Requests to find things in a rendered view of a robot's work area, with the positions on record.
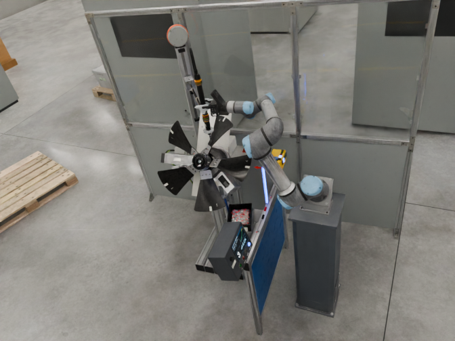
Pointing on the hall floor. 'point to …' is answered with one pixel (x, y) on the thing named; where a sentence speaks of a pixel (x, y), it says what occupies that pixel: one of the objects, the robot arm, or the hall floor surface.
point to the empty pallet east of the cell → (30, 185)
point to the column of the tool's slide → (186, 88)
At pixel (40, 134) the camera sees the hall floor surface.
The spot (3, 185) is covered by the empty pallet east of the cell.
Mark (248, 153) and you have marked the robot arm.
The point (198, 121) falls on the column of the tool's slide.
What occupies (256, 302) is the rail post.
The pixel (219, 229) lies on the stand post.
